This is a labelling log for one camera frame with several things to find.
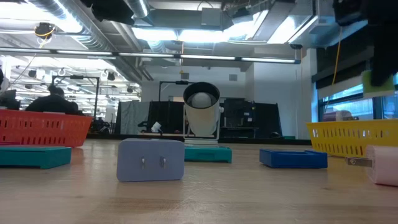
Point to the orange plastic basket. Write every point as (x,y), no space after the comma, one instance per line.
(84,137)

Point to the black curtain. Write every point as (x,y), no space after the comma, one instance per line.
(168,115)

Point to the grey curtain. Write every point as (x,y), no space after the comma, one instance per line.
(132,116)

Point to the black gantry frame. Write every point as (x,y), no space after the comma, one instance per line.
(76,76)
(174,82)

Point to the long ceiling light strip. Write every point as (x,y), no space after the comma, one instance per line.
(208,57)

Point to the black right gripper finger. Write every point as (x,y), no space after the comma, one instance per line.
(382,62)

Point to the black aluminium table frame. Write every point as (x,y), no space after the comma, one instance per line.
(264,141)

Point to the person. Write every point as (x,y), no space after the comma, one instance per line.
(53,102)

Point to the small green cube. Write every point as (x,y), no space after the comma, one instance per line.
(377,91)

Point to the yellow plastic basket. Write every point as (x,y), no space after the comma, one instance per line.
(342,126)

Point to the blue digital thermometer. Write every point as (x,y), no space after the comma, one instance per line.
(292,159)

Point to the teal box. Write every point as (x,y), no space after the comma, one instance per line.
(34,157)
(208,154)

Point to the pink plug charger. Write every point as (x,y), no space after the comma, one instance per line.
(384,166)

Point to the small white device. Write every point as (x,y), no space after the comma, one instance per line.
(156,126)

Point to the silver ceiling duct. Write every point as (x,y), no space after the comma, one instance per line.
(138,7)

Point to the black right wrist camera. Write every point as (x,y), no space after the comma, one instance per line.
(349,12)

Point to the black monitor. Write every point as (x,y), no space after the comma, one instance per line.
(9,99)

